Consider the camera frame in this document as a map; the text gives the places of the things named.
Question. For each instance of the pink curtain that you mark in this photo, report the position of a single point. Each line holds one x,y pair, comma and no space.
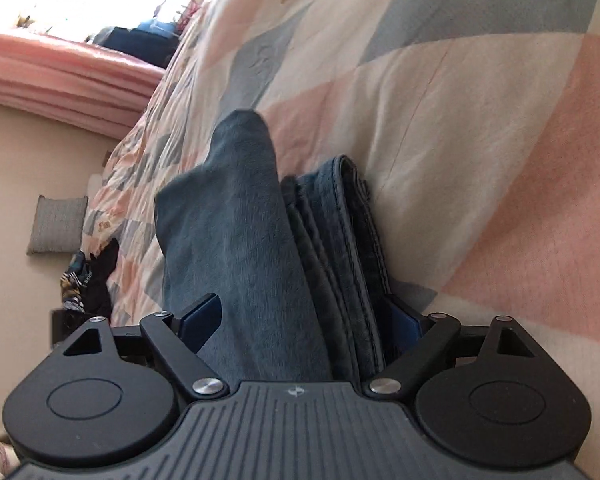
55,75

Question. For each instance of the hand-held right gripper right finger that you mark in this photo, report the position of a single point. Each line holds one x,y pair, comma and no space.
405,330

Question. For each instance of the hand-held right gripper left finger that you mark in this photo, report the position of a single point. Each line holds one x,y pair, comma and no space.
200,322

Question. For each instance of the dark striped garment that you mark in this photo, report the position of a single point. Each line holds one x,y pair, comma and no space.
77,285

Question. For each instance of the grey pillow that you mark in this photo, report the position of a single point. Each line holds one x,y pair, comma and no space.
57,225

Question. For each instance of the faded blue denim pants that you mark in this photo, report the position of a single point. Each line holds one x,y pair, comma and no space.
240,240

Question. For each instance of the patterned pink grey quilt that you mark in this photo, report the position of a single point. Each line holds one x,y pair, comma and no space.
455,110

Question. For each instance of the dark things by window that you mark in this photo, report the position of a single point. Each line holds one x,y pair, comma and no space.
140,40

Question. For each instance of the black garment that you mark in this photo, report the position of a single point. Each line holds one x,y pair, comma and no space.
105,280

